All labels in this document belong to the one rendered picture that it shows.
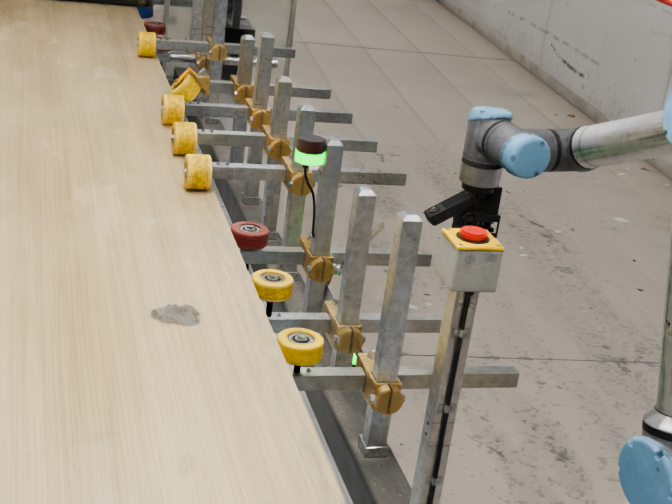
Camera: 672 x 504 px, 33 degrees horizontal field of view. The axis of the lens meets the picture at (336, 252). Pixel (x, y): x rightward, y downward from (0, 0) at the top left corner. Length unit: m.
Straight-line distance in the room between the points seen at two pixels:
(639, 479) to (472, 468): 1.45
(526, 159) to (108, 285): 0.86
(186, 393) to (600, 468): 2.01
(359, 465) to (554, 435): 1.72
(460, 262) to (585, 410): 2.32
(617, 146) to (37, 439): 1.23
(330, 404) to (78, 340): 0.54
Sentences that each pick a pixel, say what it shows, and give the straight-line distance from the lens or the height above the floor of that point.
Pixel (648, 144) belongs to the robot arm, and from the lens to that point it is 2.19.
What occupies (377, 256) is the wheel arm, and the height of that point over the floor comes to 0.85.
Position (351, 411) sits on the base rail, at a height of 0.70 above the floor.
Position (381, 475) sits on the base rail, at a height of 0.70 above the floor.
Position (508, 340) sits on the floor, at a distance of 4.20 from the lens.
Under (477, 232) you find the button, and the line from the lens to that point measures 1.59.
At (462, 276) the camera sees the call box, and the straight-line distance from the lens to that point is 1.58.
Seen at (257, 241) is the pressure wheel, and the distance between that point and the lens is 2.36.
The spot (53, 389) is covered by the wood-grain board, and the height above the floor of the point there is 0.90.
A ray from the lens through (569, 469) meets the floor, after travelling 3.50.
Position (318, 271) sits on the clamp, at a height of 0.85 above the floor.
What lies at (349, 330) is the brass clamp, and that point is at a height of 0.83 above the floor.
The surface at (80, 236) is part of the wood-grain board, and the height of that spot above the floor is 0.90.
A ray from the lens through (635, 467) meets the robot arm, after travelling 1.99.
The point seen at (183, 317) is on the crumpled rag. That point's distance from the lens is 1.96.
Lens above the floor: 1.77
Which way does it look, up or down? 22 degrees down
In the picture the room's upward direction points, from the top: 8 degrees clockwise
